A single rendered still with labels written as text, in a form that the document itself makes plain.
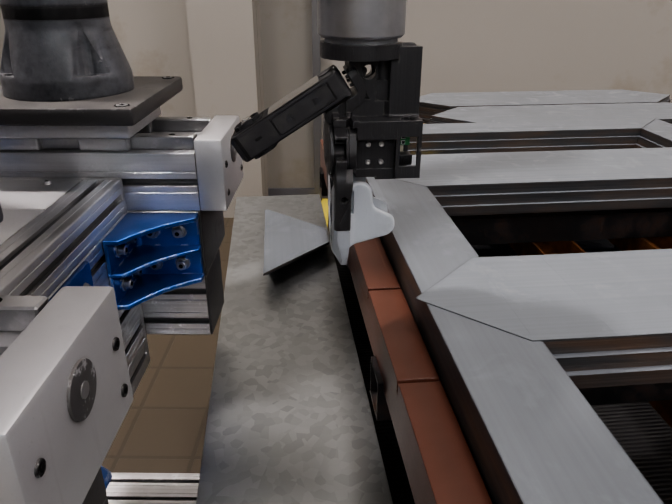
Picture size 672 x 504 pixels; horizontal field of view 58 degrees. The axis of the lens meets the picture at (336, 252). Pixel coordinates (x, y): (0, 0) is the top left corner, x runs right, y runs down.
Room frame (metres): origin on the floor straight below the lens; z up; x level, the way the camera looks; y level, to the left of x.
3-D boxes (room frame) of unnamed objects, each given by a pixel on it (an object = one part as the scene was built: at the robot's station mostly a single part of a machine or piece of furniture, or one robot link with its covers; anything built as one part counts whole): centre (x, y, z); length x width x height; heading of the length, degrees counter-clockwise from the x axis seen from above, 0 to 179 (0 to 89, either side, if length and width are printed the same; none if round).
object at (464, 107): (1.63, -0.60, 0.82); 0.80 x 0.40 x 0.06; 96
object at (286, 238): (1.09, 0.08, 0.70); 0.39 x 0.12 x 0.04; 6
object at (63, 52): (0.76, 0.33, 1.09); 0.15 x 0.15 x 0.10
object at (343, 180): (0.52, -0.01, 1.00); 0.05 x 0.02 x 0.09; 6
